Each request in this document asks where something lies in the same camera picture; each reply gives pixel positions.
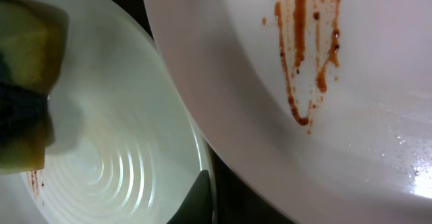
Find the white sauce-stained plate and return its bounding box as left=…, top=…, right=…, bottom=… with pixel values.
left=144, top=0, right=431, bottom=223

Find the white ribbed plate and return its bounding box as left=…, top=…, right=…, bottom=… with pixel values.
left=1, top=0, right=212, bottom=223

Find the yellow green scrub sponge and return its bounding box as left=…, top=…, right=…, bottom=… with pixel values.
left=1, top=0, right=68, bottom=175

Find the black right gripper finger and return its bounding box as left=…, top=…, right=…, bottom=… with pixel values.
left=167, top=170, right=213, bottom=224

